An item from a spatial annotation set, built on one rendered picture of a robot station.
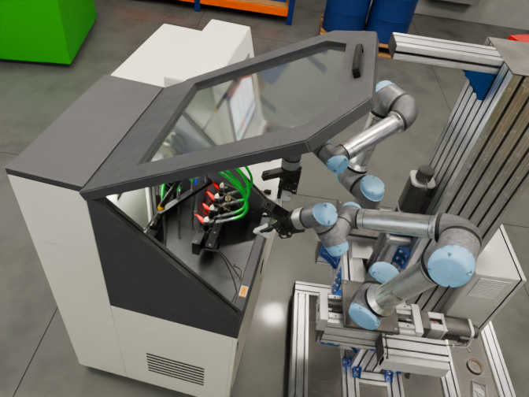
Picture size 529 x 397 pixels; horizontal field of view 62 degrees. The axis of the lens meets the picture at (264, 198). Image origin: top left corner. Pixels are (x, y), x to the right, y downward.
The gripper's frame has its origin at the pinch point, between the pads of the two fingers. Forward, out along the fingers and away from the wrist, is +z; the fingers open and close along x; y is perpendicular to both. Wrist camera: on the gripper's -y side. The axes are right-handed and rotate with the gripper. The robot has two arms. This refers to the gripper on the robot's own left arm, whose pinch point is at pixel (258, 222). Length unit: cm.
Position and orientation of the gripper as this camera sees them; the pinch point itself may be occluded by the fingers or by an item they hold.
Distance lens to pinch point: 168.3
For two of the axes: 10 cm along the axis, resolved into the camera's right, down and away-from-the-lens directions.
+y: 6.4, 6.5, 4.0
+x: 4.3, -7.4, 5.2
